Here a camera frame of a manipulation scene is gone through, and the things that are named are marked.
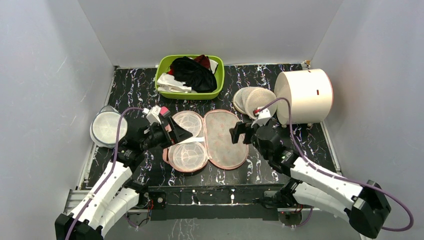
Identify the grey round mesh laundry bag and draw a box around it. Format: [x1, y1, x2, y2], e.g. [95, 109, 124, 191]
[89, 105, 121, 149]

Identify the white mesh laundry bag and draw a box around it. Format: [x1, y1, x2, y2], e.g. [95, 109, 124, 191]
[232, 86, 277, 120]

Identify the white crumpled garment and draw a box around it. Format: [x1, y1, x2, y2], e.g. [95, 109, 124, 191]
[156, 73, 192, 93]

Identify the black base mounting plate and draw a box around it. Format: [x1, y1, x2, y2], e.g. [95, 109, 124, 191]
[127, 184, 305, 226]

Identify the black bra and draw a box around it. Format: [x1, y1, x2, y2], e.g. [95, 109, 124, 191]
[167, 56, 218, 93]

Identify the floral mesh laundry bag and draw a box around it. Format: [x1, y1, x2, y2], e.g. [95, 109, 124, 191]
[162, 109, 249, 173]

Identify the green plastic basin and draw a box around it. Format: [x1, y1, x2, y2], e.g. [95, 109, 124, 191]
[154, 54, 225, 100]

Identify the small pink block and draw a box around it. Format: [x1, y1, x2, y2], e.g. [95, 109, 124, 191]
[160, 106, 171, 118]

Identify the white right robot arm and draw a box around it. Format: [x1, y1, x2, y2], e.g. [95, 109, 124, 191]
[229, 109, 391, 239]

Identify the white cylindrical drum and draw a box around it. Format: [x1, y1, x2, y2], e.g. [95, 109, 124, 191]
[274, 69, 333, 124]

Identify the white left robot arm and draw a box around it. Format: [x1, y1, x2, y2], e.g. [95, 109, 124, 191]
[54, 105, 193, 240]

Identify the aluminium frame rail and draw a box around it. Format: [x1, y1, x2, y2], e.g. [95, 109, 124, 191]
[64, 189, 365, 213]

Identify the dark red white garment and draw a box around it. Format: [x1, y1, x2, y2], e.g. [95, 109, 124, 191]
[193, 54, 219, 74]

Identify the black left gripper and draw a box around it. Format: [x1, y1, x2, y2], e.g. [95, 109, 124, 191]
[141, 117, 193, 151]

